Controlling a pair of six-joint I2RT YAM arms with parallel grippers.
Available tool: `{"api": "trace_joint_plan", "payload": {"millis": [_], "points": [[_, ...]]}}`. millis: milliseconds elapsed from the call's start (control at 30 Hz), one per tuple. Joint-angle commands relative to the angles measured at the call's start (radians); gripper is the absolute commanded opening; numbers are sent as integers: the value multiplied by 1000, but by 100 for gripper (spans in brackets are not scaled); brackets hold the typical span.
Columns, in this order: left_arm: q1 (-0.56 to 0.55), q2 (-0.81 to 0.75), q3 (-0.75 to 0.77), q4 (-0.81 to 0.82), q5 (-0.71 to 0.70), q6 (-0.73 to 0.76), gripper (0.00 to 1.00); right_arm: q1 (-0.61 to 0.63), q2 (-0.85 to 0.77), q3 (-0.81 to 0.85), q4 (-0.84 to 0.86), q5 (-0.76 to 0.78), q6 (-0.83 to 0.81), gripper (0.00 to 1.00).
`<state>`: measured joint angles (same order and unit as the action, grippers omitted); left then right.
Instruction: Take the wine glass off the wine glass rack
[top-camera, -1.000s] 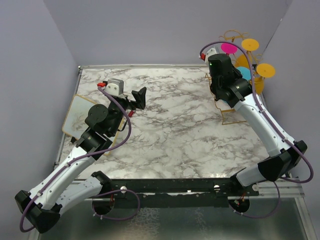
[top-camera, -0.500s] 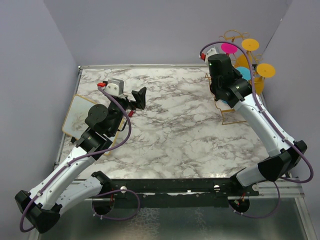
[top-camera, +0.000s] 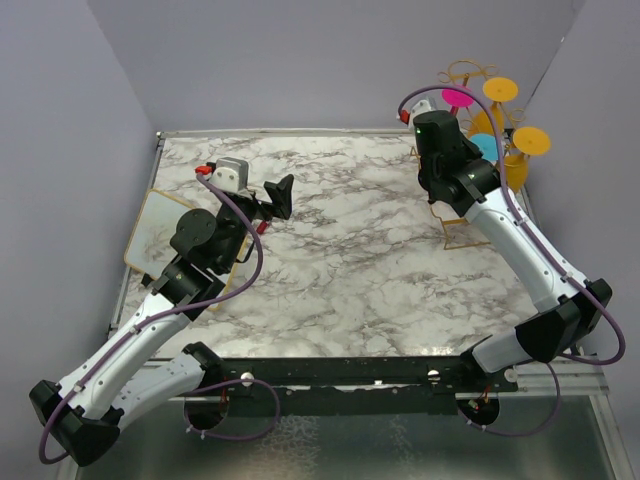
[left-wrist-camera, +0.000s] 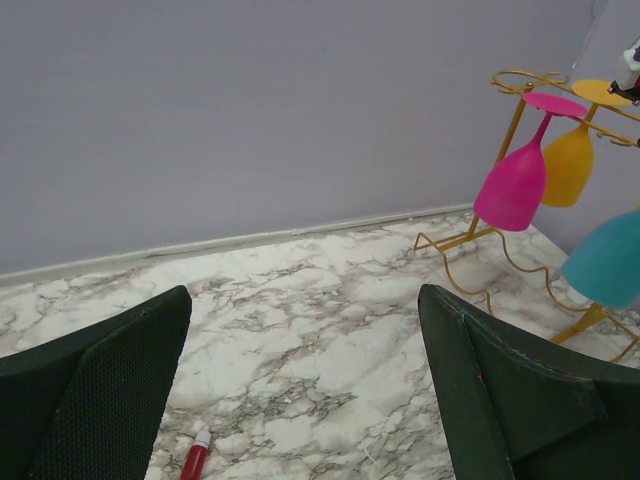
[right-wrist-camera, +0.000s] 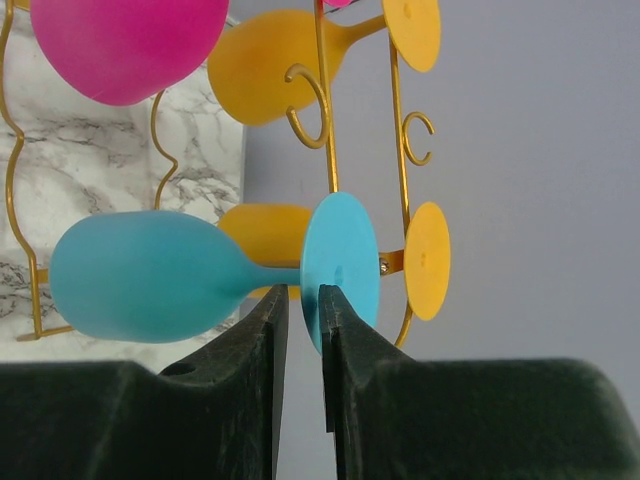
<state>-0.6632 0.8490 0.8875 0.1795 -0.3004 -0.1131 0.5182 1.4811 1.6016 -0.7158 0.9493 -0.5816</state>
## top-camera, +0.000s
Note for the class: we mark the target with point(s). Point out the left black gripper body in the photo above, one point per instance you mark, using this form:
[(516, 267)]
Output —
[(251, 208)]

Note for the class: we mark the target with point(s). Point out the pink plastic wine glass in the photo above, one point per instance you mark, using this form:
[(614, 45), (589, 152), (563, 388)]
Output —
[(457, 98)]

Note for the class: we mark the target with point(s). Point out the blue plastic wine glass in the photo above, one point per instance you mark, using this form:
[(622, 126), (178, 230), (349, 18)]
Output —
[(487, 145)]

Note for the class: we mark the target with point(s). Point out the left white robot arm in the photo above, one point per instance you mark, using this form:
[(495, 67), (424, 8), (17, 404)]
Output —
[(84, 413)]

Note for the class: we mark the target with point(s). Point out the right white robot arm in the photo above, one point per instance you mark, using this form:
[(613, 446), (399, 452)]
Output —
[(452, 170)]

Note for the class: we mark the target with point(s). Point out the yellow wine glass rear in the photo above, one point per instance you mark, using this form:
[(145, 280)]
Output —
[(498, 90)]

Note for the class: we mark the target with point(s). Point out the yellow wine glass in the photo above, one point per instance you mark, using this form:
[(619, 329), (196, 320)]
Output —
[(526, 142), (498, 90)]

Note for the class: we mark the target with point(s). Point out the yellow wine glass front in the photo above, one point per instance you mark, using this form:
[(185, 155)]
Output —
[(526, 142)]

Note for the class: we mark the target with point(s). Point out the small red card box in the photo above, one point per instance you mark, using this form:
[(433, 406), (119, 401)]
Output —
[(262, 227)]

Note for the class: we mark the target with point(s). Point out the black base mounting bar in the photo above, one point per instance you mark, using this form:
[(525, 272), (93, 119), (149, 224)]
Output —
[(344, 386)]

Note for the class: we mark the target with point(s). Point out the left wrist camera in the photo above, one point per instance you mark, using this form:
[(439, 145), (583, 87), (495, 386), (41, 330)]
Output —
[(228, 174)]

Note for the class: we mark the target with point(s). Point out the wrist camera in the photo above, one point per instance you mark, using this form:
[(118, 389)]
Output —
[(427, 104), (228, 174)]

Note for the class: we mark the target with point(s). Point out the small whiteboard wooden frame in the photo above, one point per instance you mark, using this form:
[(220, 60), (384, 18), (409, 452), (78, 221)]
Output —
[(155, 225)]

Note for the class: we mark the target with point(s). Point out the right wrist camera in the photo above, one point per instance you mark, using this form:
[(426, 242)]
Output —
[(427, 104)]

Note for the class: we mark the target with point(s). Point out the gold wire glass rack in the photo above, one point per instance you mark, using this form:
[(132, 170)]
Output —
[(458, 234)]

